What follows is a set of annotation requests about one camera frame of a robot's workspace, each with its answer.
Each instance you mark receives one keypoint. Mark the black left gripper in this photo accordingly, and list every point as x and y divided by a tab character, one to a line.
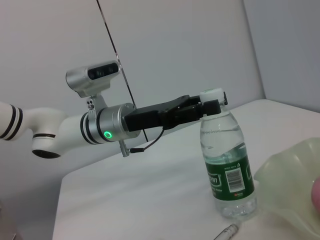
150	118

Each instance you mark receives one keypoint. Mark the clear water bottle green label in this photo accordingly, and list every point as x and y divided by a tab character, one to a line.
225	180

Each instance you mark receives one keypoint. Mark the pink peach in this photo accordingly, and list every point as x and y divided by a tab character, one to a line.
317	192

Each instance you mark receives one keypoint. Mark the green glass fruit plate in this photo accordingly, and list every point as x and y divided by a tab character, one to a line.
282	180

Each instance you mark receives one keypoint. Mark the grey ballpoint pen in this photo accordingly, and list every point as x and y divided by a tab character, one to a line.
228	231

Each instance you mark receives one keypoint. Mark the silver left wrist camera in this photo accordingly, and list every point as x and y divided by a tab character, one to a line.
85	80

